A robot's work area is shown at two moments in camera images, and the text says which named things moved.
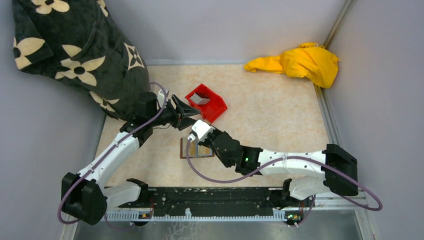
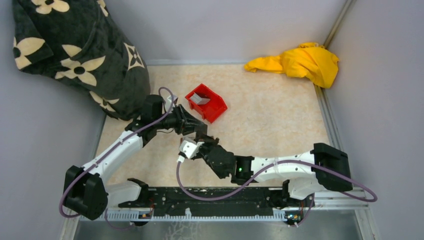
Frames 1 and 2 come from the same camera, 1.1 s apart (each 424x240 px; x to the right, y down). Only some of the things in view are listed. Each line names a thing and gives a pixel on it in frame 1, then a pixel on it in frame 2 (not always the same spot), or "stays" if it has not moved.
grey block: x=197 y=99 stays
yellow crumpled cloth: x=310 y=59 stays
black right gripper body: x=211 y=138 -> x=206 y=147
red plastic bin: x=210 y=104 stays
